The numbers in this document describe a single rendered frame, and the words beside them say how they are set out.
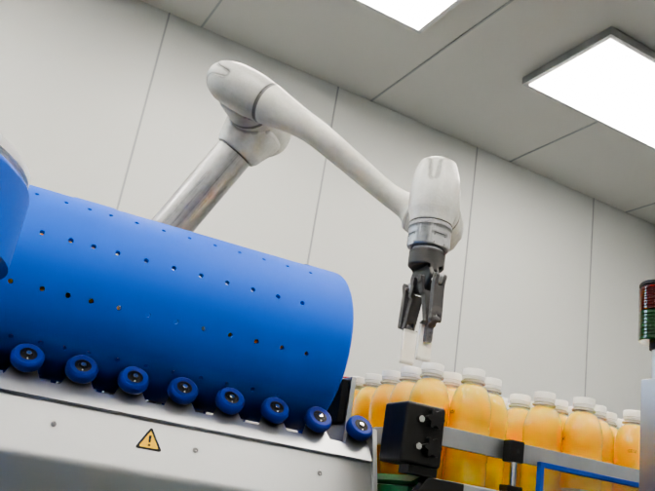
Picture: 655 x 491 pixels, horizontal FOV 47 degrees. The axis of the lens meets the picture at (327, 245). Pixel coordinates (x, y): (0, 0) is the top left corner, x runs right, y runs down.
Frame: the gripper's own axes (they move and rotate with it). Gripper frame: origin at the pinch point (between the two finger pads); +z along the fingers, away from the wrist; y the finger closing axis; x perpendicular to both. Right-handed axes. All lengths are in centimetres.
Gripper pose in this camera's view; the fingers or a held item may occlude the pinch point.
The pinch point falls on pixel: (415, 347)
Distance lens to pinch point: 153.4
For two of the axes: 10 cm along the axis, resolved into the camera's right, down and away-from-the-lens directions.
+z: -1.6, 9.3, -3.3
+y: 4.2, -2.4, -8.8
